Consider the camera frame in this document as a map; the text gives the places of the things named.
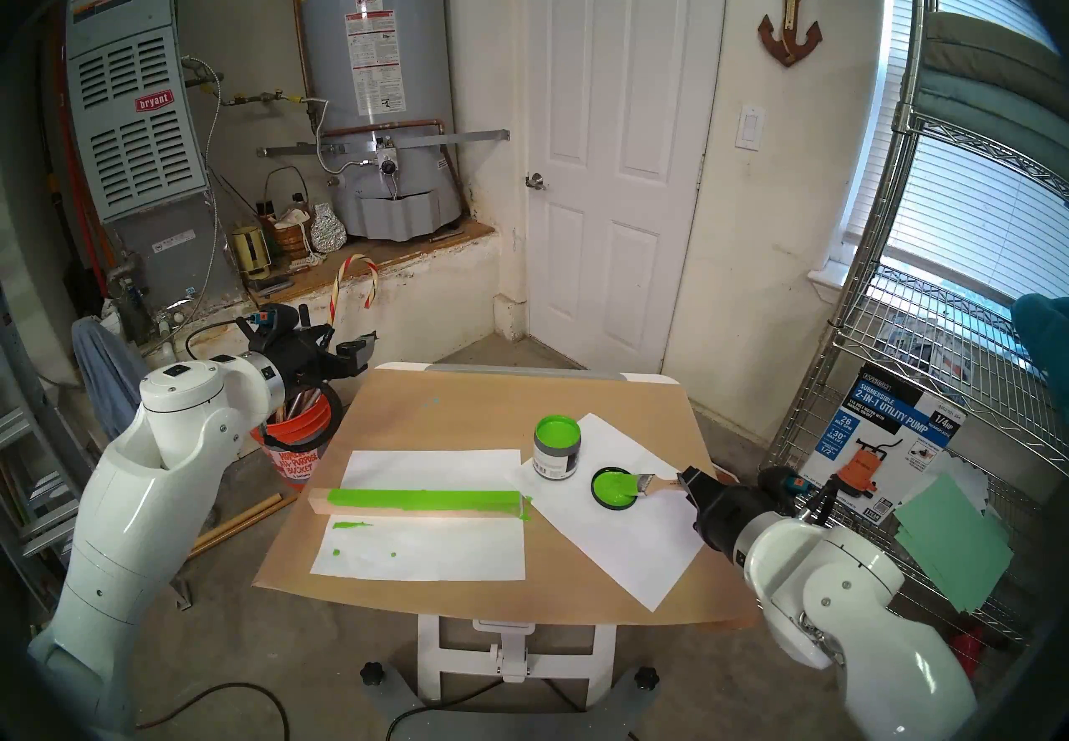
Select wooden ledge board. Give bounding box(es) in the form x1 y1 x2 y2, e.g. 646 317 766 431
251 219 498 306

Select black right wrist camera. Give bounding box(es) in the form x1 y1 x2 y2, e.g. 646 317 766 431
758 465 807 502

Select chrome wire shelf rack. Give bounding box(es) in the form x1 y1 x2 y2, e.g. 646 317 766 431
752 0 1069 723

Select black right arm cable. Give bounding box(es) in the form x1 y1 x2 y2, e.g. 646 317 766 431
806 474 844 527

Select grey metal strap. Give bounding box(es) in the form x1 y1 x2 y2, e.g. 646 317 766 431
257 129 510 157

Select utility pump box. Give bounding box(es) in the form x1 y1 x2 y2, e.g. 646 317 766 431
799 364 968 527

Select gas pipe with yellow valve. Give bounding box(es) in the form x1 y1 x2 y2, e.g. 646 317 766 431
221 91 331 110

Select foil wrapped object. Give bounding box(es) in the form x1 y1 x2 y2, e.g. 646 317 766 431
309 202 347 253

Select folded green cushion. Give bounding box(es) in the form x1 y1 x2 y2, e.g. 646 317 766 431
906 11 1069 202

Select white paper sheet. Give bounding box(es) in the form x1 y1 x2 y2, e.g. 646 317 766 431
519 414 719 613
309 449 527 584

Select grey metal ladder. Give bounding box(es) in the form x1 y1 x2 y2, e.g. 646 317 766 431
0 288 93 607

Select black lid with green paint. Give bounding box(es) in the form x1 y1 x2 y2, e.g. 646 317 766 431
591 465 648 512

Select wooden handled paintbrush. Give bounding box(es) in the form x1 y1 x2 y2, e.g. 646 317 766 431
614 472 687 496

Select grey bryant furnace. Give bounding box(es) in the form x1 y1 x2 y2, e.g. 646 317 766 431
63 0 243 306

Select corrugated metal flex hose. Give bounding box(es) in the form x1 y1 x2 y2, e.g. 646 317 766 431
305 98 372 174

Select white window blinds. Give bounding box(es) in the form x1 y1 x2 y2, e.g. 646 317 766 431
839 0 1069 302

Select blue cloth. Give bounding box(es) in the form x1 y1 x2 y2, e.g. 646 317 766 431
71 316 151 444

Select brown cardboard sheet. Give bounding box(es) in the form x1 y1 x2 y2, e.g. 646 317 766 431
253 368 759 630

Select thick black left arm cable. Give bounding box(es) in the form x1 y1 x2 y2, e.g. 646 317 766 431
267 380 345 456

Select yellow lantern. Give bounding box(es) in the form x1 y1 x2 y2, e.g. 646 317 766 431
230 223 272 279

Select grey water heater tank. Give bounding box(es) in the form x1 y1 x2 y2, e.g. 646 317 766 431
292 0 464 242

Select green paper sheet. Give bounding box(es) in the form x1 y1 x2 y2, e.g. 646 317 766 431
894 474 1014 613

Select striped candy cane decoration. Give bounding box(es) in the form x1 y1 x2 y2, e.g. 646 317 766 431
328 253 379 324

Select wooden stick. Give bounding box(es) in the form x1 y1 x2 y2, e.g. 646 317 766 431
188 493 289 558

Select wicker basket with handle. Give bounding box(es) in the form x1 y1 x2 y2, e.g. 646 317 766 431
261 166 314 260

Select white panel door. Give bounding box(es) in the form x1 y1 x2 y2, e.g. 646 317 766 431
522 0 732 377

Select grey can of green paint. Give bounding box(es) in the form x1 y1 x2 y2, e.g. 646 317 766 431
533 414 583 481

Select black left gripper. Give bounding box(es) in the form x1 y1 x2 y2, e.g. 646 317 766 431
278 321 379 395

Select orange plastic bucket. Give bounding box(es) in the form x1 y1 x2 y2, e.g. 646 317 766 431
253 389 335 491

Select teal cloth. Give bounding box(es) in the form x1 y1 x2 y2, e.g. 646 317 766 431
1011 294 1069 389

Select black floor cable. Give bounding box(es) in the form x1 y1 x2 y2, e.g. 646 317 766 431
138 681 291 741
384 677 510 741

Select small red object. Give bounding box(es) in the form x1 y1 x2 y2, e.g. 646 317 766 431
950 622 988 692

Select light wood plank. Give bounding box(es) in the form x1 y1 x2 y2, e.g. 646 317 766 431
307 487 534 521

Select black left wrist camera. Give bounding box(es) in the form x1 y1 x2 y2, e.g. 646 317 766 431
246 303 300 334

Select white folding table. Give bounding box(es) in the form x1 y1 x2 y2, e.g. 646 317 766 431
361 362 677 741

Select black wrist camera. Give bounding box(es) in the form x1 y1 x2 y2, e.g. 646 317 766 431
246 303 300 334
758 465 807 502

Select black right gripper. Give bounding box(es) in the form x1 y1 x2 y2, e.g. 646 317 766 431
679 465 790 561

